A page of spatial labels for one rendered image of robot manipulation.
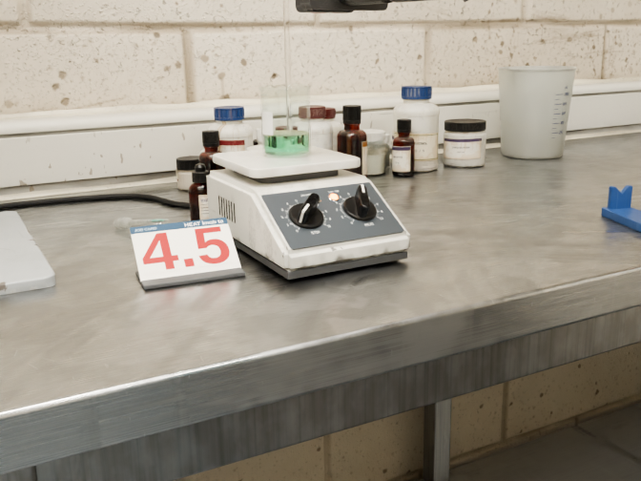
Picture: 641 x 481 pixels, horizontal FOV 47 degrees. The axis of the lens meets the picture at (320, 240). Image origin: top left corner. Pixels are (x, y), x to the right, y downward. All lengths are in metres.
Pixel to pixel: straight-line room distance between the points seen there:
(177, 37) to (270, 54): 0.15
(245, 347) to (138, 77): 0.69
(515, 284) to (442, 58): 0.80
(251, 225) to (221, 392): 0.23
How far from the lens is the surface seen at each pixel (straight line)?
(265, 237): 0.66
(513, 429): 1.75
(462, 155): 1.19
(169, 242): 0.68
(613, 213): 0.88
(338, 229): 0.66
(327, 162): 0.71
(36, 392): 0.48
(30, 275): 0.68
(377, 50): 1.30
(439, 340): 0.58
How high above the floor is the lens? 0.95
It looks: 15 degrees down
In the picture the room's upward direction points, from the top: 1 degrees counter-clockwise
